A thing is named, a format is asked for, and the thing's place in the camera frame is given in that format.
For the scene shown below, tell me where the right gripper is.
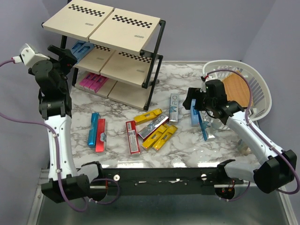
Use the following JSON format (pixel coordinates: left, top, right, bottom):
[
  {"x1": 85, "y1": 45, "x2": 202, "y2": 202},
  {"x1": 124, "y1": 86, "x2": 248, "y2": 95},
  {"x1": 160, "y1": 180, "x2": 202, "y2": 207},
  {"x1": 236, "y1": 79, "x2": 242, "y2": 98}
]
[{"x1": 183, "y1": 87, "x2": 215, "y2": 111}]

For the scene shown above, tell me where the light blue toothpaste box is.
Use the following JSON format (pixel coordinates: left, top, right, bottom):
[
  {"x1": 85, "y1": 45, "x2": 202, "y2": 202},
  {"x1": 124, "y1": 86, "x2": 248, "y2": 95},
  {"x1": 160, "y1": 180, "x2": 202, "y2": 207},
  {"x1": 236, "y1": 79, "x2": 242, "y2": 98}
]
[
  {"x1": 190, "y1": 99, "x2": 200, "y2": 127},
  {"x1": 70, "y1": 40, "x2": 85, "y2": 54},
  {"x1": 74, "y1": 42, "x2": 94, "y2": 62}
]

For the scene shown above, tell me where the pink toothpaste box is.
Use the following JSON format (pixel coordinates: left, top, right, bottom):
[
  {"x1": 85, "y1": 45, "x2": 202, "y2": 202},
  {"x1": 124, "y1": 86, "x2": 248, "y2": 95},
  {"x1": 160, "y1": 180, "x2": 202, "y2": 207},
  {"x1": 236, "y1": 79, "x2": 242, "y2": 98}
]
[
  {"x1": 90, "y1": 76, "x2": 109, "y2": 93},
  {"x1": 85, "y1": 75, "x2": 101, "y2": 93},
  {"x1": 79, "y1": 73, "x2": 95, "y2": 90}
]

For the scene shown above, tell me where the yellow toothpaste box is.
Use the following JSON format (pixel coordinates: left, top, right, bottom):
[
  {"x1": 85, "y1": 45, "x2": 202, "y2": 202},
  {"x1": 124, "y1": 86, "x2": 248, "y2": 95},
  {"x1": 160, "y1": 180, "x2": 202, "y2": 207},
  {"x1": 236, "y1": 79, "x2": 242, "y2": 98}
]
[
  {"x1": 142, "y1": 124, "x2": 169, "y2": 151},
  {"x1": 153, "y1": 125, "x2": 178, "y2": 151},
  {"x1": 134, "y1": 108, "x2": 162, "y2": 125}
]

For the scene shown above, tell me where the pink toothpaste box back side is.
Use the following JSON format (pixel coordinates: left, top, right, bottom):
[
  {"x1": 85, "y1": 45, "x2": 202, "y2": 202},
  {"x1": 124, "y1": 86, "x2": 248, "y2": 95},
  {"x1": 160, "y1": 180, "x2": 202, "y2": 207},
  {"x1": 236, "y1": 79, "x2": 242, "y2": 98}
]
[{"x1": 90, "y1": 76, "x2": 109, "y2": 93}]

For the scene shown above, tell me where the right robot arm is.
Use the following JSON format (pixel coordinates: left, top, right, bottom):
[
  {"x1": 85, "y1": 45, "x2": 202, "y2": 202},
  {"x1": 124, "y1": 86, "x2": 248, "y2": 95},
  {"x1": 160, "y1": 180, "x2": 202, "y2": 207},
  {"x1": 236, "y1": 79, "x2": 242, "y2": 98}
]
[{"x1": 183, "y1": 80, "x2": 300, "y2": 194}]

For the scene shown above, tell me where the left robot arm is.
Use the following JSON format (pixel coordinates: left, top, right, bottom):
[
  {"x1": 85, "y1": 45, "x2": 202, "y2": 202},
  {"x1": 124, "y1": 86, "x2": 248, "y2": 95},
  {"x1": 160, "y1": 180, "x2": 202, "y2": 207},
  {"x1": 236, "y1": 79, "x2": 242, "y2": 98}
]
[{"x1": 22, "y1": 45, "x2": 104, "y2": 203}]

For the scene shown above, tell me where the beige three-tier shelf rack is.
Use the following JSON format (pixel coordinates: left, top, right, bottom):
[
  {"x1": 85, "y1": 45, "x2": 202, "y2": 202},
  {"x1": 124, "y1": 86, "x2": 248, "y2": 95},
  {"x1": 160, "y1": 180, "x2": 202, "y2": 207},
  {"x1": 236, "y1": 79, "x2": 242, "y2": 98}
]
[{"x1": 42, "y1": 0, "x2": 166, "y2": 110}]

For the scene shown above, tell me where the silver R&O box upper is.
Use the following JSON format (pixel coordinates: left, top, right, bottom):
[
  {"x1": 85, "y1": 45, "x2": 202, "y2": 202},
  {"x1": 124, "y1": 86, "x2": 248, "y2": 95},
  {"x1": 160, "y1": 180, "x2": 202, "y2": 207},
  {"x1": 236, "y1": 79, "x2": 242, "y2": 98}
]
[{"x1": 169, "y1": 93, "x2": 179, "y2": 123}]

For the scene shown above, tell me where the silver blue R&O box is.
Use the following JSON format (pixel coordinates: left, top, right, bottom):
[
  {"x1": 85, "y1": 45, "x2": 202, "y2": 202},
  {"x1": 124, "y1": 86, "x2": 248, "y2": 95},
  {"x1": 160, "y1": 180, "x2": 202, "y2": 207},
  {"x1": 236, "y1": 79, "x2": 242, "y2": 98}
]
[{"x1": 198, "y1": 111, "x2": 215, "y2": 141}]

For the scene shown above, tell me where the silver red R&O box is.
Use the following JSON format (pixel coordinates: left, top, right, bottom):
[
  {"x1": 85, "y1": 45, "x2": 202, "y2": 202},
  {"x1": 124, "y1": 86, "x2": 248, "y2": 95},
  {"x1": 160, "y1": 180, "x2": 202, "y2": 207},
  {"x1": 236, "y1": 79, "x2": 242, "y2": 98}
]
[{"x1": 138, "y1": 113, "x2": 169, "y2": 141}]

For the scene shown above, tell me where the woven wicker fan tray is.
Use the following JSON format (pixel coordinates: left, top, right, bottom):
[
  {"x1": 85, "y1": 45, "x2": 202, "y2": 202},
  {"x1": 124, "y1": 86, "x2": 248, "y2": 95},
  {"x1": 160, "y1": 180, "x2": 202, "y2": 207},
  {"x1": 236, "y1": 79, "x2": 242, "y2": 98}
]
[{"x1": 222, "y1": 73, "x2": 250, "y2": 108}]

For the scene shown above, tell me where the red toothpaste box barcode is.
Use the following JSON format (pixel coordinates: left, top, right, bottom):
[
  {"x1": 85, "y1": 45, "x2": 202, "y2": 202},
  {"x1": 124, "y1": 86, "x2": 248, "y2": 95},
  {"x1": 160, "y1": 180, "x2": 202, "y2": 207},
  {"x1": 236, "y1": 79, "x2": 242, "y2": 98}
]
[{"x1": 126, "y1": 120, "x2": 141, "y2": 155}]

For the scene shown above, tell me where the blue metallic toothpaste box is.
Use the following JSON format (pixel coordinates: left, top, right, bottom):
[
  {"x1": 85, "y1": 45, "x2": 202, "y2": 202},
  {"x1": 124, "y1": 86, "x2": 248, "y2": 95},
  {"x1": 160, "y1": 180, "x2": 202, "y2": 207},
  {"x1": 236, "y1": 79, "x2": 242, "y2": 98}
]
[{"x1": 87, "y1": 112, "x2": 100, "y2": 148}]

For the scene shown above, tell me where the white plastic dish basket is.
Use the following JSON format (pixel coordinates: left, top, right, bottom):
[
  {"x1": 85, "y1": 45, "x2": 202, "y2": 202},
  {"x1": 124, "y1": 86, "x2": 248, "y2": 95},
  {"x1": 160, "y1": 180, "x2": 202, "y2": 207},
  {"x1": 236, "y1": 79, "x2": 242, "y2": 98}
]
[{"x1": 202, "y1": 60, "x2": 272, "y2": 123}]

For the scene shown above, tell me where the beige paper cup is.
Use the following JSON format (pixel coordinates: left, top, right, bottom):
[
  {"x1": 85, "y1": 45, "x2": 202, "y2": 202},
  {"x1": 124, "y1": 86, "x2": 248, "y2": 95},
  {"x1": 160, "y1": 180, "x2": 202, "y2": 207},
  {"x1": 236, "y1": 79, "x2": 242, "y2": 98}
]
[{"x1": 237, "y1": 139, "x2": 251, "y2": 156}]

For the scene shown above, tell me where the red R&O toothpaste box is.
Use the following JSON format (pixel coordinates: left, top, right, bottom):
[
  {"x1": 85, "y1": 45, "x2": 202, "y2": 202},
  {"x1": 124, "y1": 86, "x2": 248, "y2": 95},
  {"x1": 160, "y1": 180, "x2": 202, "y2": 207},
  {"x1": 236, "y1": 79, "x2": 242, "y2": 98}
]
[{"x1": 95, "y1": 119, "x2": 107, "y2": 153}]

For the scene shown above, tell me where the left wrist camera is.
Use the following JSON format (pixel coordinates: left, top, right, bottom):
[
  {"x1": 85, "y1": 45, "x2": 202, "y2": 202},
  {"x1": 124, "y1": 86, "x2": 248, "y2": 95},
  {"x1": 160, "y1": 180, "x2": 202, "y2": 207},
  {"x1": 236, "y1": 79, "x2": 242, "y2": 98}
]
[{"x1": 11, "y1": 43, "x2": 50, "y2": 68}]

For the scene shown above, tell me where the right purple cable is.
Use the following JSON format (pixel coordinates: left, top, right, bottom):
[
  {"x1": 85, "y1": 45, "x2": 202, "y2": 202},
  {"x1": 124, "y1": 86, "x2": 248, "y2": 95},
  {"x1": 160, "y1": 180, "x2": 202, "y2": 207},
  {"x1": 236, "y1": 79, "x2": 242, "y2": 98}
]
[{"x1": 206, "y1": 69, "x2": 298, "y2": 202}]

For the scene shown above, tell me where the purple cable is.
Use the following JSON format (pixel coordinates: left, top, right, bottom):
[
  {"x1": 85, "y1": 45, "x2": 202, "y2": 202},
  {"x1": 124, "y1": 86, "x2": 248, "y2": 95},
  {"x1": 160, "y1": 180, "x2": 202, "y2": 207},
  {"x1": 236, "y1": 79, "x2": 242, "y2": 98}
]
[
  {"x1": 0, "y1": 58, "x2": 121, "y2": 213},
  {"x1": 206, "y1": 69, "x2": 298, "y2": 202}
]

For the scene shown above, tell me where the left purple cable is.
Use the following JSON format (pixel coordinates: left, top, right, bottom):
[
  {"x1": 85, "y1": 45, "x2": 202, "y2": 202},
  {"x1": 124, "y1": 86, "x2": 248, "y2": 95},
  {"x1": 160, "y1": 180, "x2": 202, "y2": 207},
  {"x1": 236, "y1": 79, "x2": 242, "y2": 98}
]
[{"x1": 0, "y1": 58, "x2": 121, "y2": 213}]

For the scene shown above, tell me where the black mounting rail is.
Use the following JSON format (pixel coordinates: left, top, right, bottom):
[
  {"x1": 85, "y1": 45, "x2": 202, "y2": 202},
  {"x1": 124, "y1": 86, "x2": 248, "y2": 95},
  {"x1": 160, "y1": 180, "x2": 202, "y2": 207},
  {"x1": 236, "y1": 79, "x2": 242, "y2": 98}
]
[{"x1": 103, "y1": 167, "x2": 243, "y2": 196}]

